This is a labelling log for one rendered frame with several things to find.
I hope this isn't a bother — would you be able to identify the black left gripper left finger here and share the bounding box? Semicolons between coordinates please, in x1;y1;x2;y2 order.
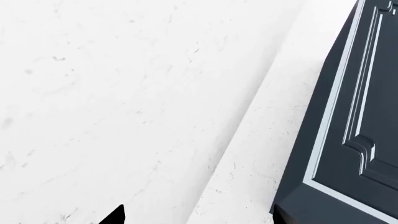
98;203;126;224

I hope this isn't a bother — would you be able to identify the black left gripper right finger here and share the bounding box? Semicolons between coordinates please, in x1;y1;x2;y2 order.
272;204;299;224

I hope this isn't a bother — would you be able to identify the dark blue panelled cabinet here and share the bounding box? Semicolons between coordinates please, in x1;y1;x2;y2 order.
269;0;398;224

